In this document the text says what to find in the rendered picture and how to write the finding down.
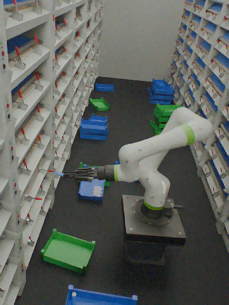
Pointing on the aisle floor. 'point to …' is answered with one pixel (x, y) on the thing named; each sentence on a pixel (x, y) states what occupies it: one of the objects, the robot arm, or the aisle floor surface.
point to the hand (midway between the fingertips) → (69, 174)
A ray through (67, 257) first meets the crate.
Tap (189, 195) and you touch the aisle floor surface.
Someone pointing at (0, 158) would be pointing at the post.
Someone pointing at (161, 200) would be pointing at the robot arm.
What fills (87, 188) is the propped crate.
